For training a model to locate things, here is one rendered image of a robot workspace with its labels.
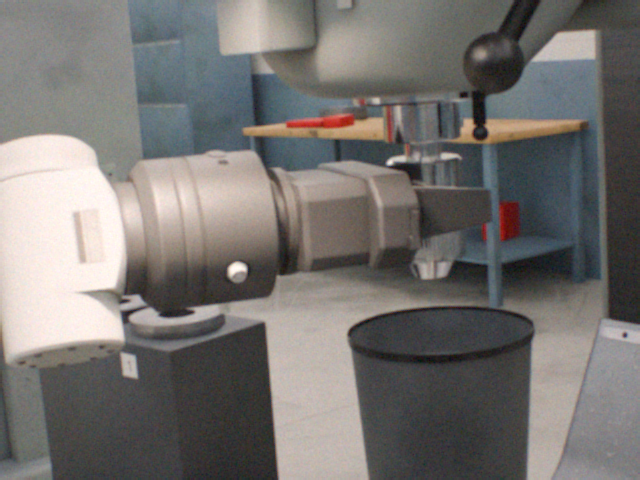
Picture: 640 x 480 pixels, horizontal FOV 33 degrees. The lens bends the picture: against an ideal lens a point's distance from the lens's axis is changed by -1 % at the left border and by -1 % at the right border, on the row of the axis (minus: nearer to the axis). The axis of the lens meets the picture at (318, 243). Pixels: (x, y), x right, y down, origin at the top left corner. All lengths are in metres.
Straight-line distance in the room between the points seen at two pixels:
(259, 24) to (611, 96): 0.53
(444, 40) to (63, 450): 0.69
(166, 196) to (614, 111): 0.55
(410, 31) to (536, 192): 5.72
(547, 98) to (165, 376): 5.30
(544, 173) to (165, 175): 5.66
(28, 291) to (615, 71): 0.62
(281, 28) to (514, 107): 5.76
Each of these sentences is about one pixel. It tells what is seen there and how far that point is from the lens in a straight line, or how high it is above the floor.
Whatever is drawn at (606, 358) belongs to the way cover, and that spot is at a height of 1.03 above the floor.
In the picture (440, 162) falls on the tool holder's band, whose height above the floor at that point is 1.27.
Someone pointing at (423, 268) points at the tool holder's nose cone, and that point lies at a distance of 0.67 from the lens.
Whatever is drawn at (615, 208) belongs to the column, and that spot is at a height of 1.17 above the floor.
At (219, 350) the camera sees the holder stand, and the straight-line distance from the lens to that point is 0.99.
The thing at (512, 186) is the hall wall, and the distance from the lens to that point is 6.40.
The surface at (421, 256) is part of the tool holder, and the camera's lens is 0.66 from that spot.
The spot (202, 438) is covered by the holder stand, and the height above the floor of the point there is 1.00.
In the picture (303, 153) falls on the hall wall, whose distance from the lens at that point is 7.91.
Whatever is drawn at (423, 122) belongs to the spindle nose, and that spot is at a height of 1.29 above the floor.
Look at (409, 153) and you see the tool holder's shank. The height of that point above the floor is 1.27.
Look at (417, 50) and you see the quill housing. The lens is 0.58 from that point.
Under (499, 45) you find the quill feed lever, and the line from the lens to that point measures 0.53.
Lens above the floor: 1.34
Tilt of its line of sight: 10 degrees down
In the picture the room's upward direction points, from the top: 4 degrees counter-clockwise
